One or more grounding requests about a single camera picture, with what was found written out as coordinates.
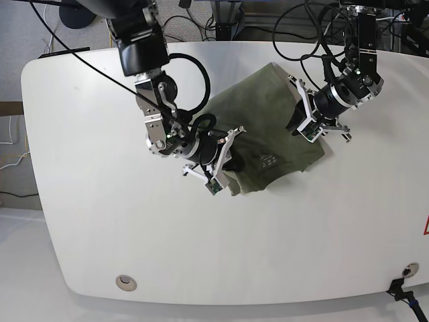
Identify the black clamp with cable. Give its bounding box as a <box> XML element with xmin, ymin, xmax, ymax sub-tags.
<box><xmin>387</xmin><ymin>278</ymin><xmax>428</xmax><ymax>322</ymax></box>

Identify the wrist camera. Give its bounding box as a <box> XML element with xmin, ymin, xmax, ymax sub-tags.
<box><xmin>297</xmin><ymin>118</ymin><xmax>323</xmax><ymax>143</ymax></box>
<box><xmin>205</xmin><ymin>174</ymin><xmax>229</xmax><ymax>195</ymax></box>

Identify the aluminium frame with black foot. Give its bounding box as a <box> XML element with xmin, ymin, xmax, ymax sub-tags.
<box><xmin>210</xmin><ymin>1</ymin><xmax>245</xmax><ymax>42</ymax></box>

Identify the right table cable grommet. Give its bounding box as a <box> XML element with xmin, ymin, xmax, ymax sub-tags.
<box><xmin>402</xmin><ymin>262</ymin><xmax>420</xmax><ymax>278</ymax></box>

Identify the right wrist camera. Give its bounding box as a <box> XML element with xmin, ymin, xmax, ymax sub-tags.
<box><xmin>205</xmin><ymin>174</ymin><xmax>229</xmax><ymax>195</ymax></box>

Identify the olive green T-shirt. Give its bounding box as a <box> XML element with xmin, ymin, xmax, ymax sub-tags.
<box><xmin>201</xmin><ymin>62</ymin><xmax>324</xmax><ymax>196</ymax></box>

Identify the red warning triangle sticker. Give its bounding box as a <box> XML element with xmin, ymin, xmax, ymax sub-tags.
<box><xmin>424</xmin><ymin>217</ymin><xmax>429</xmax><ymax>235</ymax></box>

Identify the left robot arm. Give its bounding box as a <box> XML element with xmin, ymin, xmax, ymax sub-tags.
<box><xmin>286</xmin><ymin>1</ymin><xmax>385</xmax><ymax>143</ymax></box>

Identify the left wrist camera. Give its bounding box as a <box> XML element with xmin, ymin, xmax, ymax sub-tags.
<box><xmin>297</xmin><ymin>118</ymin><xmax>323</xmax><ymax>143</ymax></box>

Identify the white cable on floor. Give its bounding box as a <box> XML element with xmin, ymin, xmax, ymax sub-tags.
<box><xmin>0</xmin><ymin>115</ymin><xmax>18</xmax><ymax>146</ymax></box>

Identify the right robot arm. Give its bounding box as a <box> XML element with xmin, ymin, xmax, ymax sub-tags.
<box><xmin>80</xmin><ymin>1</ymin><xmax>244</xmax><ymax>183</ymax></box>

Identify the round black stand base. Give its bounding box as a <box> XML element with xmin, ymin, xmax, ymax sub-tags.
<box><xmin>59</xmin><ymin>0</ymin><xmax>96</xmax><ymax>30</ymax></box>

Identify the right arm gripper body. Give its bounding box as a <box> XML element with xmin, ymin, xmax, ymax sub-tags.
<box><xmin>182</xmin><ymin>126</ymin><xmax>247</xmax><ymax>183</ymax></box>

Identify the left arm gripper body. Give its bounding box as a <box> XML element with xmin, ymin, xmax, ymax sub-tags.
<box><xmin>288</xmin><ymin>75</ymin><xmax>351</xmax><ymax>142</ymax></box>

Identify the table cable grommet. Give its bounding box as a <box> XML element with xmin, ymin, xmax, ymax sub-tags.
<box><xmin>402</xmin><ymin>262</ymin><xmax>420</xmax><ymax>278</ymax></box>
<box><xmin>115</xmin><ymin>275</ymin><xmax>137</xmax><ymax>292</ymax></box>

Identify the left table cable grommet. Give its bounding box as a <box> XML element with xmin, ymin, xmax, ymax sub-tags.
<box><xmin>115</xmin><ymin>275</ymin><xmax>137</xmax><ymax>292</ymax></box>

